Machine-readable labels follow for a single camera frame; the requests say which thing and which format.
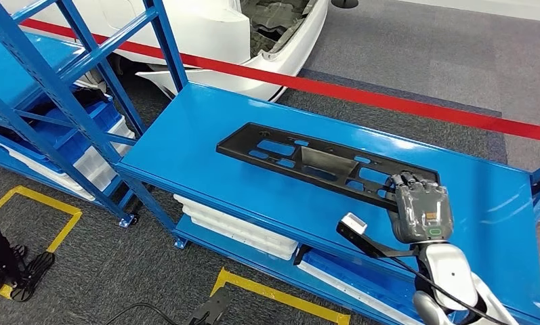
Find dark grey bracket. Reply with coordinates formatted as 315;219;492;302
188;286;232;325

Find blue metal shelf rack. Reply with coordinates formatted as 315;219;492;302
0;0;147;228
0;0;540;325

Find red barrier belt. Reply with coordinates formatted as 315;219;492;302
20;18;540;144

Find white plastic bin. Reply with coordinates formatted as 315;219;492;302
0;130;96;201
173;194;299;250
72;114;136;192
189;214;294;261
182;204;297;256
296;260;425;325

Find black curved trim part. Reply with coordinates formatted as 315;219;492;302
70;87;113;106
293;244;313;266

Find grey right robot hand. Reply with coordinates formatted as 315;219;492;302
385;171;455;246

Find white car body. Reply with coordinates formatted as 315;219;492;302
0;0;330;102

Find black plastic plate bracket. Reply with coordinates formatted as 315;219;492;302
215;122;441;213

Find black floor cable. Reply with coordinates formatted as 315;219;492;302
101;303;176;325

